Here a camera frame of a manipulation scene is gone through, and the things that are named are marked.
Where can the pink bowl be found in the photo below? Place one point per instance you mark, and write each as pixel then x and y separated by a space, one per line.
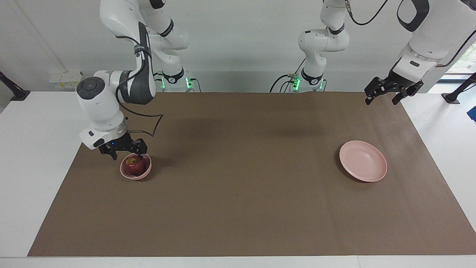
pixel 147 173

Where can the brown table mat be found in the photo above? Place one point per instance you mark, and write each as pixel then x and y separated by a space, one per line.
pixel 241 186

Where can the window with green view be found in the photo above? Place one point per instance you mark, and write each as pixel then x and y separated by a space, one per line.
pixel 466 61

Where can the black clamp stand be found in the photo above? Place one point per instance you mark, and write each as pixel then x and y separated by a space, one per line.
pixel 454 96
pixel 16 93

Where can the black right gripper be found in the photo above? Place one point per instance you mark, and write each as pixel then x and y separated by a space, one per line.
pixel 121 144

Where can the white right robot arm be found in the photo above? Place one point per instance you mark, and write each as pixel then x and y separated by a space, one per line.
pixel 100 104

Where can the white wall socket strip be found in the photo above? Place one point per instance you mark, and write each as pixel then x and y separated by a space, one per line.
pixel 68 80

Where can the pink plate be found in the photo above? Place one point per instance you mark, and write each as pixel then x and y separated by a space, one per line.
pixel 362 162

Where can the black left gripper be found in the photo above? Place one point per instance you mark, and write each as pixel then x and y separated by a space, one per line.
pixel 401 82

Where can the dark red apple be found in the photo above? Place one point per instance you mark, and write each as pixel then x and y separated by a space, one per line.
pixel 133 167

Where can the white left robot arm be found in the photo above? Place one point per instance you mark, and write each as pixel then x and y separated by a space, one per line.
pixel 323 41

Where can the blue object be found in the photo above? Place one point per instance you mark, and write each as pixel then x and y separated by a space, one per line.
pixel 473 113

